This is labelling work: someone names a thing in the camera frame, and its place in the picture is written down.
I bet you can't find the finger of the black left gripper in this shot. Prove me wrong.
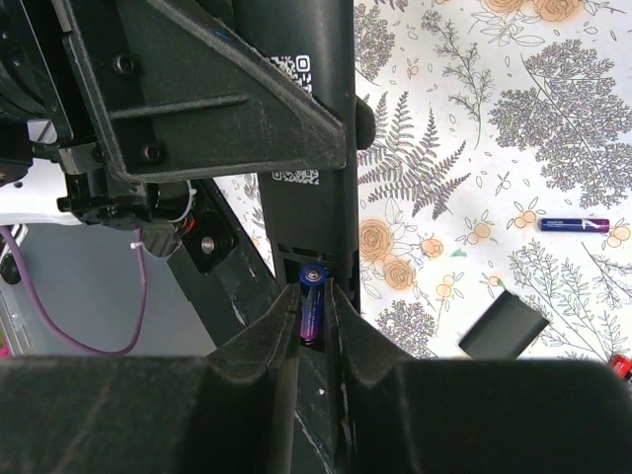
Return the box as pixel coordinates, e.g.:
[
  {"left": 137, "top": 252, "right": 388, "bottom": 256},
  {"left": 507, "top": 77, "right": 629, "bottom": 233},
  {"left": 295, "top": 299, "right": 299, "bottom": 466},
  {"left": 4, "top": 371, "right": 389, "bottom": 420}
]
[{"left": 355, "top": 97, "right": 375, "bottom": 148}]

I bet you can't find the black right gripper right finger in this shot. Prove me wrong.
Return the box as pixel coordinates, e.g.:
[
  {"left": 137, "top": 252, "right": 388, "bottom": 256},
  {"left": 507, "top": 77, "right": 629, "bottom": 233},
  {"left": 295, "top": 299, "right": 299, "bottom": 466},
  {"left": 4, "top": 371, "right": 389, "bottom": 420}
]
[{"left": 325, "top": 281, "right": 631, "bottom": 473}]

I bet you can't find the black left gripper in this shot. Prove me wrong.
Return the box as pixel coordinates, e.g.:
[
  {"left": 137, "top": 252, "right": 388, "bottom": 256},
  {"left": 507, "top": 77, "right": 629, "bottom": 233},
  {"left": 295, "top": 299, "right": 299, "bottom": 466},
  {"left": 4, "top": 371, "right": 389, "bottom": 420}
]
[{"left": 29, "top": 0, "right": 350, "bottom": 228}]

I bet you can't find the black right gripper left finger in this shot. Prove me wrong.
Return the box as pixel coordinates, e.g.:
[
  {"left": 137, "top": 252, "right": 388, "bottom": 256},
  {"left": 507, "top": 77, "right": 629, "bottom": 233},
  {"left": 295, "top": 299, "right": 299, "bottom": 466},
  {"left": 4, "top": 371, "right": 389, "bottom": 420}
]
[{"left": 1, "top": 284, "right": 300, "bottom": 473}]

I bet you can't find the black battery cover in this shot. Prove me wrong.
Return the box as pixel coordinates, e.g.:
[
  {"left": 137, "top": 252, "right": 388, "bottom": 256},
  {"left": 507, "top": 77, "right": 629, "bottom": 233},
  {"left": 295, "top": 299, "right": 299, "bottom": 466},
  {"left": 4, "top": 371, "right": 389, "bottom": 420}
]
[{"left": 458, "top": 290, "right": 549, "bottom": 359}]

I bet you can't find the blue purple battery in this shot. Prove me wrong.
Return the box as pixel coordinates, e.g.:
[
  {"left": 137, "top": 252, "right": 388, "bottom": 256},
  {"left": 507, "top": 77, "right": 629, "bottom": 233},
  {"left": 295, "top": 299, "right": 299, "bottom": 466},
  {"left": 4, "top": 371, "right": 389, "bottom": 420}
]
[
  {"left": 538, "top": 218, "right": 610, "bottom": 234},
  {"left": 299, "top": 264, "right": 327, "bottom": 346}
]

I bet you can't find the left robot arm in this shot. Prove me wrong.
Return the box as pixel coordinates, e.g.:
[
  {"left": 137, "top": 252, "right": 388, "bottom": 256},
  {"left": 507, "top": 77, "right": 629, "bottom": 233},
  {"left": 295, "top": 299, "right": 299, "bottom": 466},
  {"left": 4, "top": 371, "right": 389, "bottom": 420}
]
[{"left": 1, "top": 1, "right": 375, "bottom": 226}]

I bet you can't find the floral table mat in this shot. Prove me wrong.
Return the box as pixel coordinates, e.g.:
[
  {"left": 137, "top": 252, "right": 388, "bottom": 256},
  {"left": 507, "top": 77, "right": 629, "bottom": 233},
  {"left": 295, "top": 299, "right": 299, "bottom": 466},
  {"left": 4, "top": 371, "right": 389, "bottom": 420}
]
[{"left": 216, "top": 0, "right": 632, "bottom": 361}]

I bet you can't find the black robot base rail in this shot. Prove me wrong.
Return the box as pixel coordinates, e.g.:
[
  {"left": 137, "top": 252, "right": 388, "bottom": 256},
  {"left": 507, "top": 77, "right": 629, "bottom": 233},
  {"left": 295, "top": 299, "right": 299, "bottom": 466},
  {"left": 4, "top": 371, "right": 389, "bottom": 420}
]
[{"left": 168, "top": 180, "right": 335, "bottom": 473}]

